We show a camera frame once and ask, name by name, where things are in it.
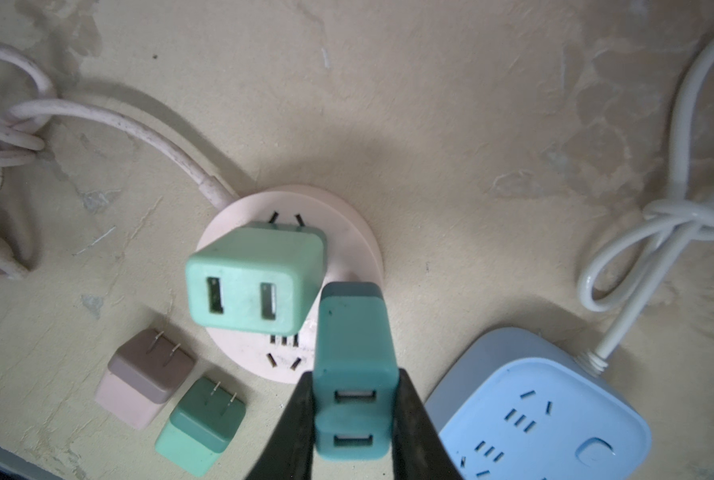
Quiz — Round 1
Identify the pink round power strip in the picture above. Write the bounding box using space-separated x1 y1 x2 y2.
197 185 384 384

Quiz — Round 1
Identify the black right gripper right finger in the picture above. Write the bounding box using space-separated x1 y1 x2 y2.
392 369 462 480

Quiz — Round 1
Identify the pink power strip cable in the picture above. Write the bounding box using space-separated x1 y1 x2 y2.
0 39 238 294

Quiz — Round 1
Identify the blue square power strip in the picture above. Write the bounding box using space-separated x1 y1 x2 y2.
425 327 652 480

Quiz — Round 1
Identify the mint green plug adapter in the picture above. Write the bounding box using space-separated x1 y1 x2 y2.
185 222 327 337

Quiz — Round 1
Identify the pink plug adapter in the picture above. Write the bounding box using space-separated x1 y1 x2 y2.
94 328 196 430

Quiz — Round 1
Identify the white power strip cable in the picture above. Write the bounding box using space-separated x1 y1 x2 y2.
575 17 714 376

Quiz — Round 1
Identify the teal plug adapter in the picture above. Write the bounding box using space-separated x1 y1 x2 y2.
313 282 399 461

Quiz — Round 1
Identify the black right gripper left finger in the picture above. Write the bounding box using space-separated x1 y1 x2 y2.
246 371 315 480

